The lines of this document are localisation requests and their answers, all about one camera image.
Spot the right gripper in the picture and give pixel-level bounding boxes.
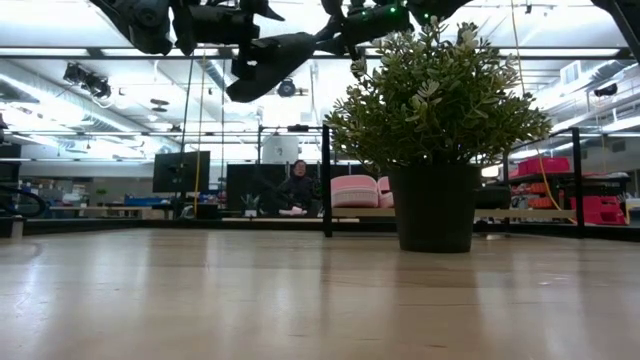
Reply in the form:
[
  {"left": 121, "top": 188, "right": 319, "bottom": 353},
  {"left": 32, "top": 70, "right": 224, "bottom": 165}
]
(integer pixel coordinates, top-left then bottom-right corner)
[{"left": 314, "top": 0, "right": 417, "bottom": 56}]

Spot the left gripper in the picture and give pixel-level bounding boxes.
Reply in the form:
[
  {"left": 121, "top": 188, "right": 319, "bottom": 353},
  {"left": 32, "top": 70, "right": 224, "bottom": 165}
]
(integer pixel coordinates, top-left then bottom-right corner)
[{"left": 171, "top": 0, "right": 287, "bottom": 79}]

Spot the black metal shelf wooden board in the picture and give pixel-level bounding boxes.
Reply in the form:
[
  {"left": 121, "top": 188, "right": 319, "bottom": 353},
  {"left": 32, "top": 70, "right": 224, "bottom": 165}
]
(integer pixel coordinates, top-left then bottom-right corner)
[{"left": 321, "top": 124, "right": 586, "bottom": 239}]

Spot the green plant in black pot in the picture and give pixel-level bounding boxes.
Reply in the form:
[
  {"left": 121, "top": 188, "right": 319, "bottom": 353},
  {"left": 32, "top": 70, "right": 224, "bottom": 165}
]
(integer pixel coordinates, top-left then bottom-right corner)
[{"left": 323, "top": 17, "right": 553, "bottom": 254}]

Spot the black computer monitor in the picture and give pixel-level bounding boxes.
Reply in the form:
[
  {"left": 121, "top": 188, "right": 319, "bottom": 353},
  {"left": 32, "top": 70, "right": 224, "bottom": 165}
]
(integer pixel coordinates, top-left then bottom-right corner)
[{"left": 152, "top": 150, "right": 212, "bottom": 194}]

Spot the person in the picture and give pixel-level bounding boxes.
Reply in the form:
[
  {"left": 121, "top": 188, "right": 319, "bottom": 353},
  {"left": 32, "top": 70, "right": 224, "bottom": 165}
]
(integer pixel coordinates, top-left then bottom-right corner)
[{"left": 272, "top": 158, "right": 322, "bottom": 218}]

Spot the small potted plant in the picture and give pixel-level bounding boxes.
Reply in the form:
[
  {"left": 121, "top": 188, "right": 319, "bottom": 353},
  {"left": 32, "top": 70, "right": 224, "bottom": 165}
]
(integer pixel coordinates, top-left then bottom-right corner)
[{"left": 239, "top": 193, "right": 261, "bottom": 218}]

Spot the black ceiling fixture cluster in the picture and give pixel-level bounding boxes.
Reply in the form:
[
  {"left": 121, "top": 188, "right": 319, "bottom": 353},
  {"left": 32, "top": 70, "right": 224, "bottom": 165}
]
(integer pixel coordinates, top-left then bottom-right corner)
[{"left": 62, "top": 62, "right": 113, "bottom": 100}]

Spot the blue box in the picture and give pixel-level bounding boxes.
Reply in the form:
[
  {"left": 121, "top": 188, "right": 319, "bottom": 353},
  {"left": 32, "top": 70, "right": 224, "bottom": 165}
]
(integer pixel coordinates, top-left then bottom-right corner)
[{"left": 123, "top": 195, "right": 174, "bottom": 207}]

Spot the red plastic bin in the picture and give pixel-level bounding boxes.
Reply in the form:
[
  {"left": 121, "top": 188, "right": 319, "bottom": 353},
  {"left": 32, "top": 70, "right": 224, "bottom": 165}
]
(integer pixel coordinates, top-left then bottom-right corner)
[{"left": 517, "top": 156, "right": 572, "bottom": 177}]

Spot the black storage rack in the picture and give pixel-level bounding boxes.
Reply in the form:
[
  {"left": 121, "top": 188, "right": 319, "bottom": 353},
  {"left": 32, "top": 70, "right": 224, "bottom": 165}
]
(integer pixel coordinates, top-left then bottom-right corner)
[{"left": 485, "top": 172, "right": 632, "bottom": 227}]

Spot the red plastic crate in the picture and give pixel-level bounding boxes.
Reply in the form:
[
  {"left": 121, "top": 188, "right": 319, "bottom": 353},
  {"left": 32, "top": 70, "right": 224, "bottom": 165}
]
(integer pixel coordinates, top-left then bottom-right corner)
[{"left": 569, "top": 195, "right": 628, "bottom": 227}]

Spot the black ceiling dome camera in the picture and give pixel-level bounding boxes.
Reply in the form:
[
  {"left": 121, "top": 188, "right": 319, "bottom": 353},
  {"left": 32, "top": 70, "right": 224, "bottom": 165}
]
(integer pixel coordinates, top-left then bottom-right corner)
[{"left": 276, "top": 76, "right": 298, "bottom": 99}]

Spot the yellow hanging cable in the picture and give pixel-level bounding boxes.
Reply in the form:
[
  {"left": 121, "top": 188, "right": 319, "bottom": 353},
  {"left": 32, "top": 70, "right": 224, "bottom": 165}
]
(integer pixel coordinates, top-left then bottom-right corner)
[{"left": 509, "top": 0, "right": 579, "bottom": 225}]

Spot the black looped hose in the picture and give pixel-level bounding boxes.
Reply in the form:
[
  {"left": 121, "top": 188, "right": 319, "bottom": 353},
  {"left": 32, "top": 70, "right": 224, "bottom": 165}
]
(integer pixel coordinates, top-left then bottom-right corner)
[{"left": 0, "top": 183, "right": 44, "bottom": 219}]

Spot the black aluminium table frame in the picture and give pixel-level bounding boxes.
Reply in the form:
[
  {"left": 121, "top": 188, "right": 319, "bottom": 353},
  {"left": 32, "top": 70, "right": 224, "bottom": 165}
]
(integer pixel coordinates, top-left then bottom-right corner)
[{"left": 0, "top": 214, "right": 640, "bottom": 244}]

